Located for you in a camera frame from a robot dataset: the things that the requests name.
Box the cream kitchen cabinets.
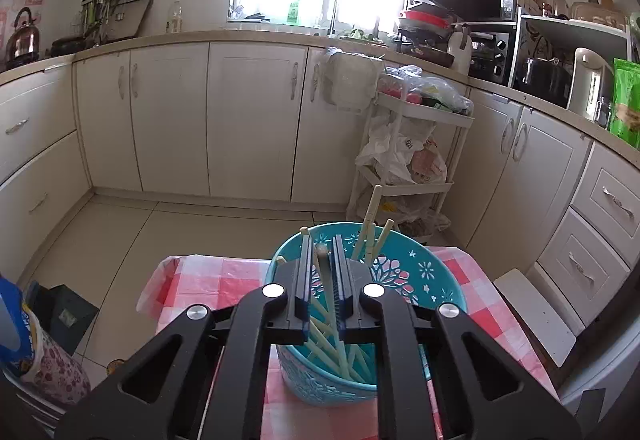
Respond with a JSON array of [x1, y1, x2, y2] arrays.
[[0, 30, 640, 331]]

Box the red white checkered tablecloth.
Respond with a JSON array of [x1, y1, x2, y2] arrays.
[[137, 246, 556, 439]]

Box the blue perforated plastic bucket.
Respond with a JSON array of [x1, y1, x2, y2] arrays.
[[277, 231, 466, 406]]

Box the white small stool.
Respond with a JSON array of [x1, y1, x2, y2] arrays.
[[494, 269, 576, 368]]

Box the floral fabric bag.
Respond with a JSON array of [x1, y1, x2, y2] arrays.
[[20, 305, 91, 405]]

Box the chopstick in bucket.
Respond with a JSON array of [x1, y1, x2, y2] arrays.
[[366, 219, 395, 266], [267, 223, 375, 390], [352, 183, 383, 260]]

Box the white rolling cart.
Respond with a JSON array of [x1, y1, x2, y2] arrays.
[[346, 66, 474, 243]]

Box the white plastic bag on cart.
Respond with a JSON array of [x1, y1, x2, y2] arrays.
[[355, 112, 448, 185]]

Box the green snack bag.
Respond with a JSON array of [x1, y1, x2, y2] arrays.
[[608, 58, 640, 150]]

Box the white thermos jug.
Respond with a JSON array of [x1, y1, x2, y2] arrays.
[[567, 47, 614, 128]]

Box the black microwave oven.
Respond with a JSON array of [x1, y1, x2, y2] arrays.
[[430, 0, 518, 86]]

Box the steel kettle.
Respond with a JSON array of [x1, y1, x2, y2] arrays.
[[6, 7, 40, 69]]

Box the utensil wall rack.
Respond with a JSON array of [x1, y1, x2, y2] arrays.
[[80, 0, 153, 48]]

